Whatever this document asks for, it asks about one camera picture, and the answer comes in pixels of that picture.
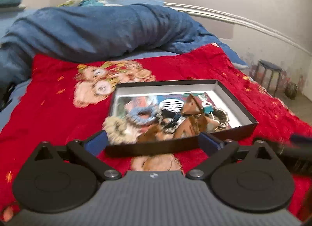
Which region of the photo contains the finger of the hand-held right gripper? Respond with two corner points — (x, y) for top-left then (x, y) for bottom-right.
(279, 132), (312, 176)

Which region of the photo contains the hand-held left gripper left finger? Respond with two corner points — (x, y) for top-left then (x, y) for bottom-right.
(34, 130), (123, 182)

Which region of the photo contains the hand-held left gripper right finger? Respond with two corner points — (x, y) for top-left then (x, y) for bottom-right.
(186, 132), (279, 181)

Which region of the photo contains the black shallow box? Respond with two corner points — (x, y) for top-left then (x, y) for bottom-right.
(104, 79), (259, 158)

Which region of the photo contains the beige fluffy scrunchie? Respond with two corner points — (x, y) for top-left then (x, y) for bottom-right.
(102, 116), (142, 145)

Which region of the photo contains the dark curly scrunchie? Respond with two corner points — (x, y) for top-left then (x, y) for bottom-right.
(209, 108), (231, 129)

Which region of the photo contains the teal hair clip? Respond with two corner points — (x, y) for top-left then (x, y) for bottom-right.
(203, 101), (215, 119)

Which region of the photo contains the blue scrunchie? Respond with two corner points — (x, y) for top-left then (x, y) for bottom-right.
(125, 105), (158, 125)

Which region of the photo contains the dark ball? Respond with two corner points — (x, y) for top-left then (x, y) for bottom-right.
(284, 82), (298, 100)

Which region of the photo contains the red printed blanket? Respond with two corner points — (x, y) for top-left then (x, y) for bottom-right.
(0, 43), (312, 222)

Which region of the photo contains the small brown hair clip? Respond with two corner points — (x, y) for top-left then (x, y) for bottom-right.
(137, 122), (167, 144)

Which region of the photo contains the printed picture card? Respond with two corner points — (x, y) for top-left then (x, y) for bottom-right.
(116, 91), (235, 129)

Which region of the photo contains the round dark stool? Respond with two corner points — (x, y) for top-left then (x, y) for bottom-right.
(253, 59), (284, 98)

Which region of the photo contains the light blue bed sheet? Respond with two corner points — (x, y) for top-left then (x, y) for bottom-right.
(0, 79), (33, 131)

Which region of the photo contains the blue duvet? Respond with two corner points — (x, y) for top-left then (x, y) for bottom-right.
(0, 3), (249, 85)

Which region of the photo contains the white bed frame rail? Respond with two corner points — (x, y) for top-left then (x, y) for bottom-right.
(163, 2), (312, 54)

